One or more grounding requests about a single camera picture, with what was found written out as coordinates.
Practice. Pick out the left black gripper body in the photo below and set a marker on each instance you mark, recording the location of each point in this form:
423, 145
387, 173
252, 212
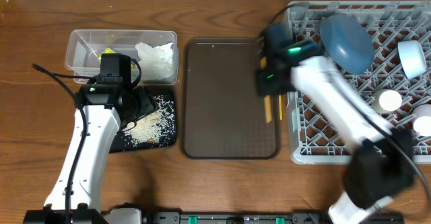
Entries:
142, 104

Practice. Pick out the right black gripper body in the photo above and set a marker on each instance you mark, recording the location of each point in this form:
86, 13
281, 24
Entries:
273, 81

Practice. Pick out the wooden chopstick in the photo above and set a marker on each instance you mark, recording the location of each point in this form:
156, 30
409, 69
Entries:
280, 104
267, 99

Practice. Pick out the rice leftovers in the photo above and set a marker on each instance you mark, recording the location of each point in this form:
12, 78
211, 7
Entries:
155, 130

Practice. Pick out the white tissue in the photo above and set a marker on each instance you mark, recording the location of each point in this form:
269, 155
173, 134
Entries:
156, 62

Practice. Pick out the yellow green snack wrapper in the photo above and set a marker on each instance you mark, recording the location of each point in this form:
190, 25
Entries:
110, 51

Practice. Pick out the dark blue plate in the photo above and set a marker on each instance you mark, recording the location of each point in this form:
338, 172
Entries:
347, 42

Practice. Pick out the cream white cup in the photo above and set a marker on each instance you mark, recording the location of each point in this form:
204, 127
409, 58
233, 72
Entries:
386, 101

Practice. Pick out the light blue bowl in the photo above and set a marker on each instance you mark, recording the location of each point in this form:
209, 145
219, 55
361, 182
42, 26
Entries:
412, 58

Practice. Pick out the pink cup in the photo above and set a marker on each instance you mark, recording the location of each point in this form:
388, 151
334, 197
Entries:
422, 121

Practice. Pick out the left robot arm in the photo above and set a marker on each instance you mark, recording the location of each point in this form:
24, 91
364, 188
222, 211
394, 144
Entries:
102, 111

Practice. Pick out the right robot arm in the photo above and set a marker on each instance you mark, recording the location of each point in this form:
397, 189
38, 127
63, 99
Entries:
381, 164

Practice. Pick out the black waste tray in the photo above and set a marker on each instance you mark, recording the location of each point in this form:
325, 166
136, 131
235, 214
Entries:
121, 145

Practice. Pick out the clear plastic waste bin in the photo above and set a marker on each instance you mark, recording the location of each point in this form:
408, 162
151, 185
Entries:
84, 46

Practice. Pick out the grey dishwasher rack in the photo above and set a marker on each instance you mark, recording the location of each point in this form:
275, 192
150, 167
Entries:
311, 137

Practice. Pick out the brown serving tray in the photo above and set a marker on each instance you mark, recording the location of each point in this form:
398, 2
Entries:
223, 116

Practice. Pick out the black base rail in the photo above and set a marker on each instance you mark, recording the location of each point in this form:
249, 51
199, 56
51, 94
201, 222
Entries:
235, 218

